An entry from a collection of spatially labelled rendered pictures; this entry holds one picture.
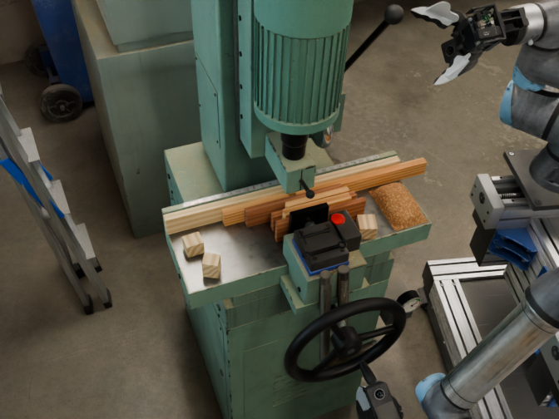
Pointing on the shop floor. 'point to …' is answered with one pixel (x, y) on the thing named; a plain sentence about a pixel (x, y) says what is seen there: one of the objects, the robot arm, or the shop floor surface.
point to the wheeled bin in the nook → (59, 61)
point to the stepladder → (50, 209)
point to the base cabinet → (271, 362)
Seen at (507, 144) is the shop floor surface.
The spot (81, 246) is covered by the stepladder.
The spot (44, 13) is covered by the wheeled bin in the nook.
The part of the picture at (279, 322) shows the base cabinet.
